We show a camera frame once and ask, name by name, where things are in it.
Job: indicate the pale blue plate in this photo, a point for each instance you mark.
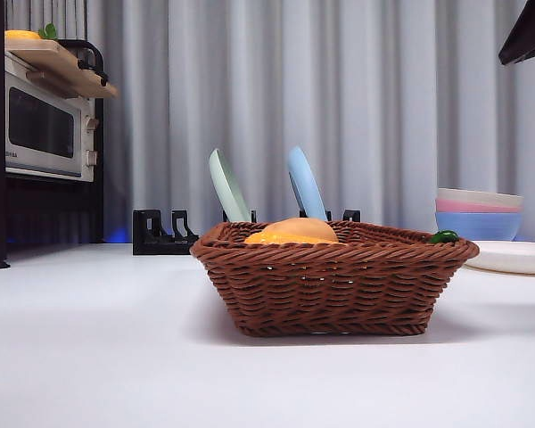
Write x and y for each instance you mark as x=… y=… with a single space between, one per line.
x=305 y=187

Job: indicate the pale green plate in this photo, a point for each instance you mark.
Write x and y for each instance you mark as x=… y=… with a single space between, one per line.
x=227 y=191

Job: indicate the grey curtain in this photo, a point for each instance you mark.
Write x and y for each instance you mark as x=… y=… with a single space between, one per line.
x=383 y=89

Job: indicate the white flat plate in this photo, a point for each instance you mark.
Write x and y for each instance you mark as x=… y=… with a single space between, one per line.
x=512 y=258

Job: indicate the orange toy corn cob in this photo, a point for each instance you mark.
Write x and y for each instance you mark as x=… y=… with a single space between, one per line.
x=263 y=238

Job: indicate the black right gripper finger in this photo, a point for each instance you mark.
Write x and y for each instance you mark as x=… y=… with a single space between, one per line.
x=532 y=33

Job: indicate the cream oven knob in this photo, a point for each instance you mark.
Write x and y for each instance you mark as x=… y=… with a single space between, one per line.
x=91 y=158
x=92 y=123

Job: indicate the pink bowl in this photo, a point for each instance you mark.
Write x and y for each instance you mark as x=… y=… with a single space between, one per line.
x=477 y=208

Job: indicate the brown woven wicker basket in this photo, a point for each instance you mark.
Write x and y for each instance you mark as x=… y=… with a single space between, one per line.
x=330 y=290

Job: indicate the white toaster oven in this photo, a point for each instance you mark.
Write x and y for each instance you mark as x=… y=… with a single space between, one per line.
x=40 y=160

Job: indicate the cream bowl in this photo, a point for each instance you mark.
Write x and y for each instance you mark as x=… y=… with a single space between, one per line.
x=479 y=197

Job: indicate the wooden cutting board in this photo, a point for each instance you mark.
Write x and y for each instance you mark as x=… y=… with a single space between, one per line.
x=67 y=73

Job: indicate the tan toy potato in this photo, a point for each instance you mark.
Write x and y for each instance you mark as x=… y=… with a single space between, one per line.
x=307 y=228

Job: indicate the black dish rack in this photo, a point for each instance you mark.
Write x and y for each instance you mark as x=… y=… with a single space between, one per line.
x=160 y=246

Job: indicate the yellow toy fruit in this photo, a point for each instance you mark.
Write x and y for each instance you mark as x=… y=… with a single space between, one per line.
x=20 y=34

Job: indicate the green toy cucumber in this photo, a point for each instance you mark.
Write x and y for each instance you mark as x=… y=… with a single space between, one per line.
x=443 y=236

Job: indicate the green toy leaf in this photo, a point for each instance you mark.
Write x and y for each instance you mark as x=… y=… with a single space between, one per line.
x=49 y=30

